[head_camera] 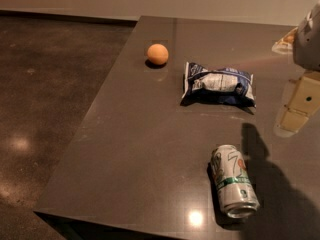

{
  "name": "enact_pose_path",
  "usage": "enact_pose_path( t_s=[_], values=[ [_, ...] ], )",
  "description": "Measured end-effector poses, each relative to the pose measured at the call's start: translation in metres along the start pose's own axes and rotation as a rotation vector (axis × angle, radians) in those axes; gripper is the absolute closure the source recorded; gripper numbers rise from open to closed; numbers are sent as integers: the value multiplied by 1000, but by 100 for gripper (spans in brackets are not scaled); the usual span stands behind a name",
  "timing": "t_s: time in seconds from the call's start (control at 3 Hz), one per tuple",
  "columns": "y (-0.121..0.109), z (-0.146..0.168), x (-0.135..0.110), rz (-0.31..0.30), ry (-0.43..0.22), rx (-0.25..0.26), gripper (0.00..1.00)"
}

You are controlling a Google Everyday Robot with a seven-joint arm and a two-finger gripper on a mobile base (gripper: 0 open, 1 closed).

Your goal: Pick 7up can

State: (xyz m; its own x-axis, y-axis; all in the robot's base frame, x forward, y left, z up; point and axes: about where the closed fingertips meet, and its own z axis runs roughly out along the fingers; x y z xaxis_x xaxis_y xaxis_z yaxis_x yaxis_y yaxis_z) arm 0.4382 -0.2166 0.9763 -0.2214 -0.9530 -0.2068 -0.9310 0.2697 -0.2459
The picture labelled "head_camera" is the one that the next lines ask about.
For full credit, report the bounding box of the orange ball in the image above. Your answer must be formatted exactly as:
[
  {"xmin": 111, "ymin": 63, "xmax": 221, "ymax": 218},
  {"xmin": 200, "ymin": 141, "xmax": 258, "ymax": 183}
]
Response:
[{"xmin": 147, "ymin": 44, "xmax": 169, "ymax": 65}]

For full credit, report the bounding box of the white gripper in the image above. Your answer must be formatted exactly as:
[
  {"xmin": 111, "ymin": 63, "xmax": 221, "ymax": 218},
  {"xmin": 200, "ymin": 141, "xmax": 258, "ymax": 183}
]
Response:
[{"xmin": 271, "ymin": 1, "xmax": 320, "ymax": 137}]

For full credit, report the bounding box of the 7up soda can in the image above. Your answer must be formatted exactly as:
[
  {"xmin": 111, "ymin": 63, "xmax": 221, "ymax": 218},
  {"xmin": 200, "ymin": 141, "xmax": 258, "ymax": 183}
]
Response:
[{"xmin": 210, "ymin": 145, "xmax": 260, "ymax": 219}]

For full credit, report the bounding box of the blue white chip bag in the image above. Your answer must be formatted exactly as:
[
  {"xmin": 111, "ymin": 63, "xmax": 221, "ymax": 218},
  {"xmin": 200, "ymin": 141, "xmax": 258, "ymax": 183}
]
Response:
[{"xmin": 182, "ymin": 62, "xmax": 256, "ymax": 107}]

